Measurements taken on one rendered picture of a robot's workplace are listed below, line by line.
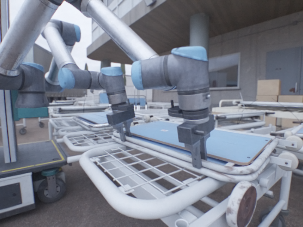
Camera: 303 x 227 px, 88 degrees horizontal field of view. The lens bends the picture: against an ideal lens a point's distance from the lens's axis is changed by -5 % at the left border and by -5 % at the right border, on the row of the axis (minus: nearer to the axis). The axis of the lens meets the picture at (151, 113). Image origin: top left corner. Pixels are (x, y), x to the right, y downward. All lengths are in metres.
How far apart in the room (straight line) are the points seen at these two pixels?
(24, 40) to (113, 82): 0.46
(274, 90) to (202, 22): 3.02
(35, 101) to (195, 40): 5.06
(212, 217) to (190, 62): 0.38
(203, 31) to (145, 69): 5.34
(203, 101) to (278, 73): 6.24
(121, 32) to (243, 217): 0.71
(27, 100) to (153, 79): 0.89
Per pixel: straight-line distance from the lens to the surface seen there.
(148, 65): 0.48
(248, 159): 0.60
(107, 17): 0.79
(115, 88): 0.75
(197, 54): 0.45
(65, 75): 0.79
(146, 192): 0.58
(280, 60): 6.71
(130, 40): 0.69
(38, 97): 1.22
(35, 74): 1.22
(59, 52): 0.97
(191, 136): 0.46
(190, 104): 0.45
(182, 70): 0.44
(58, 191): 1.44
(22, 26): 0.95
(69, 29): 1.31
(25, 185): 1.29
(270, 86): 4.15
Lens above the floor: 0.74
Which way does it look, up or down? 6 degrees down
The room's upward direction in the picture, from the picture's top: straight up
